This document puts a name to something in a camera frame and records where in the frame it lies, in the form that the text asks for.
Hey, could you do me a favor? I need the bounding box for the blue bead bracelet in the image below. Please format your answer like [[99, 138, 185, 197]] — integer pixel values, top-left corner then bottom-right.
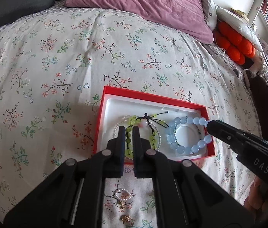
[[166, 116, 213, 157]]

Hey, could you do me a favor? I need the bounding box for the small pearl ring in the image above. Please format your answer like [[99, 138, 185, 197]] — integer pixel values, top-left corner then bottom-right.
[[114, 188, 132, 201]]

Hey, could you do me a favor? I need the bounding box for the gold charm earring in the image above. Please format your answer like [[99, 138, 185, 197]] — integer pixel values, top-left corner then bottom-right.
[[120, 215, 133, 225], [118, 201, 125, 210]]

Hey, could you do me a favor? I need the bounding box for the green bead braided bracelet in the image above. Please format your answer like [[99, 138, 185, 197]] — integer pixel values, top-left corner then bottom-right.
[[123, 111, 169, 160]]

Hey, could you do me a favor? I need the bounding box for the clear crystal bead bracelet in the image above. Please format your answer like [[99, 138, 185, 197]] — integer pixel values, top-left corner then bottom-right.
[[113, 115, 161, 152]]

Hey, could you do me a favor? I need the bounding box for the red jewelry box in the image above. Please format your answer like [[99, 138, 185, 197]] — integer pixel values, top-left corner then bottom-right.
[[93, 86, 215, 164]]

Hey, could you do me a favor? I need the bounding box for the right hand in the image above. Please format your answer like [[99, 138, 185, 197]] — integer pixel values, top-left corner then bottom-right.
[[244, 177, 266, 212]]

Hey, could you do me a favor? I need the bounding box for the orange knot cushion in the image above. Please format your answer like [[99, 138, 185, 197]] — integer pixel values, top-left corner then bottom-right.
[[214, 22, 256, 65]]

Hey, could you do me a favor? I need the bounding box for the white quilted cushion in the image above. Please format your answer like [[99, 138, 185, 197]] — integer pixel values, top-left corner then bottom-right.
[[216, 6, 263, 52]]

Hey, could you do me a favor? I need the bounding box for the floral bed quilt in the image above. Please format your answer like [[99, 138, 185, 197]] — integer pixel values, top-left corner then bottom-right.
[[0, 2, 261, 221]]

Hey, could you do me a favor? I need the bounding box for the white printed pillow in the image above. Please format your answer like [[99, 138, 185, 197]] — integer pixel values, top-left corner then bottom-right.
[[201, 0, 217, 31]]

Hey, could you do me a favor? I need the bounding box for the purple pillow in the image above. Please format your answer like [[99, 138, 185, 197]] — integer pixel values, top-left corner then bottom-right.
[[65, 0, 214, 44]]

